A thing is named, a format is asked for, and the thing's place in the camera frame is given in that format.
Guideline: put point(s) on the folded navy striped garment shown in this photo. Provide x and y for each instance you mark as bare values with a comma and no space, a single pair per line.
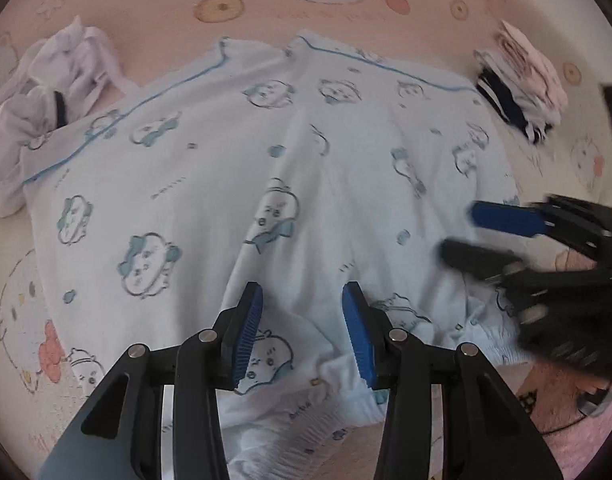
506,105

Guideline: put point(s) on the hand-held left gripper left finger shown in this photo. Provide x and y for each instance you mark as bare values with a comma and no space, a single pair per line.
248,332

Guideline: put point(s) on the crumpled white garment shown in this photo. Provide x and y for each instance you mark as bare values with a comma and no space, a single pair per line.
16,125

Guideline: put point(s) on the pink fluffy rug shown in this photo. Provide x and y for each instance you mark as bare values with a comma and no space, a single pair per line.
561,410

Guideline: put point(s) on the white cartoon print pajamas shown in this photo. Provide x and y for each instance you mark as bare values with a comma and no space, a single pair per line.
211,160

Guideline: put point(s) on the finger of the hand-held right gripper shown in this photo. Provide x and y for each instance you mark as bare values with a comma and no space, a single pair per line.
476,257
506,217

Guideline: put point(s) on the stack of folded clothes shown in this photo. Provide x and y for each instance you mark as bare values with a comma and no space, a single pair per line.
531,70

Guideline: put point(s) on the pink cat print blanket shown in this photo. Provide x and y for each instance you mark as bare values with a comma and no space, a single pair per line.
161,0

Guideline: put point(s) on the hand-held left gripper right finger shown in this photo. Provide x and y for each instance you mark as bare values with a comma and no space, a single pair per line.
356,335

